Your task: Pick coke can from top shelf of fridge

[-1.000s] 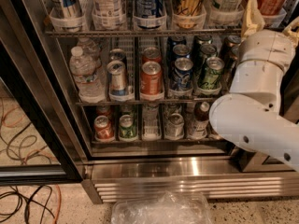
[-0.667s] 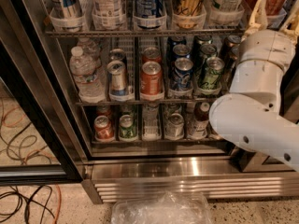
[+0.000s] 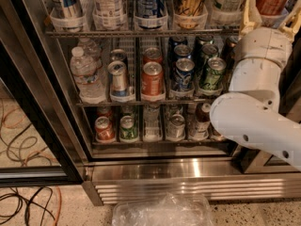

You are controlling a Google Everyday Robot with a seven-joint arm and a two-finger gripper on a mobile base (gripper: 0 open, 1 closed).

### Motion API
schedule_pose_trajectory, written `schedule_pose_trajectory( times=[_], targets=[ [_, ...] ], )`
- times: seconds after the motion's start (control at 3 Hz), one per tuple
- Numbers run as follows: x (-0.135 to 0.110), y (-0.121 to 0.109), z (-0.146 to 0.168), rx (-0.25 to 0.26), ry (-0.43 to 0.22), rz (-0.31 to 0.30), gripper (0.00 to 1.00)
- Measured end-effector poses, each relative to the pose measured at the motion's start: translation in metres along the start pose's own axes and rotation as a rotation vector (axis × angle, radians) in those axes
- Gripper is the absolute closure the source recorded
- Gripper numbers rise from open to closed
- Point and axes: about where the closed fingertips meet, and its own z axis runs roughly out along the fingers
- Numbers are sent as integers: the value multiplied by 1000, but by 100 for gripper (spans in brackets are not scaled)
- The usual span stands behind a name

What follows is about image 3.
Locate orange soda can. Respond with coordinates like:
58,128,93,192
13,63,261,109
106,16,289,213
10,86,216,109
143,47,163,64
142,62,164,96

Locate blue pepsi can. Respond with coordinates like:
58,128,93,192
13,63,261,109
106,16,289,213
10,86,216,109
172,44,192,61
172,58,195,91

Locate brown drink bottle white cap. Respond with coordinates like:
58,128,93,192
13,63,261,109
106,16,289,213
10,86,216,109
188,103,211,141

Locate rear orange soda can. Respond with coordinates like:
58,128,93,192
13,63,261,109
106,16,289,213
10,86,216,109
143,47,163,64

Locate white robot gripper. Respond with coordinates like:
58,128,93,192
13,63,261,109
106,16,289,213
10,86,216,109
234,0,301,70

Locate front blue pepsi can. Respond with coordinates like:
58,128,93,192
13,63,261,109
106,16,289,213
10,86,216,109
172,58,195,91

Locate top blue silver can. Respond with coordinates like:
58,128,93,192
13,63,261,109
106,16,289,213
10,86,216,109
135,0,165,29

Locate rear silver blue can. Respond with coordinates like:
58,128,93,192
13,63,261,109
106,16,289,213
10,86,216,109
110,49,128,64

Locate stainless steel fridge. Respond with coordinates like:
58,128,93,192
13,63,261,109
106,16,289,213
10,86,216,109
0,0,301,205

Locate front green soda can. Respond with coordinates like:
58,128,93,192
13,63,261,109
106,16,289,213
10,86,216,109
199,57,226,90

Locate bottom silver can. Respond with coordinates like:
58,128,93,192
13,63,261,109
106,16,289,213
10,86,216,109
167,114,185,139

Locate top blue white can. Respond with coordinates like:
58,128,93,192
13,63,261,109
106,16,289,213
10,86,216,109
51,0,83,33

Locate middle blue pepsi can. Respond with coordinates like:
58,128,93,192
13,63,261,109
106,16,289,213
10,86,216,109
172,44,192,61

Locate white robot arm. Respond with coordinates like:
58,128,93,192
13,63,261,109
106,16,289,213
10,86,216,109
210,0,301,170

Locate black and orange floor cables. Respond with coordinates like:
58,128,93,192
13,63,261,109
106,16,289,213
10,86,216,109
0,97,63,226

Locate clear water bottle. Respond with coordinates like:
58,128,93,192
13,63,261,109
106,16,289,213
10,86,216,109
70,46,105,104
78,38,103,69

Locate middle green soda can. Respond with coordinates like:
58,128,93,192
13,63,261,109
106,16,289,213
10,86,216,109
198,44,219,67

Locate front orange soda can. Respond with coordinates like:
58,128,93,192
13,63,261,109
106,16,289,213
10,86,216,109
142,62,164,96

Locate top gold can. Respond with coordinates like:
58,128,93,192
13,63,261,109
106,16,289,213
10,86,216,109
173,0,205,29

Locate bottom red soda can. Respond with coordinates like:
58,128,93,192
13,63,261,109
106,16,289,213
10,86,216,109
94,117,115,140

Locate bottom green soda can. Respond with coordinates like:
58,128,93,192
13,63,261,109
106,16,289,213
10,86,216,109
119,116,138,140

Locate rear clear water bottle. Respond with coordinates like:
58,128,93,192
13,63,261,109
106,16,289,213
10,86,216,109
78,38,103,69

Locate clear plastic bag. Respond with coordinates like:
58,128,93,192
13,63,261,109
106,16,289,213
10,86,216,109
112,193,214,226

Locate front clear water bottle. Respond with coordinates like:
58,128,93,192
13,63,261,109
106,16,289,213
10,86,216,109
70,46,105,104

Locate top white labelled bottle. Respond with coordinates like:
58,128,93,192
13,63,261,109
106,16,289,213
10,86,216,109
94,0,126,30

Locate green soda can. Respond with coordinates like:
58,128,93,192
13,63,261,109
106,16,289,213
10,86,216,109
119,116,138,140
198,44,219,67
199,57,226,90

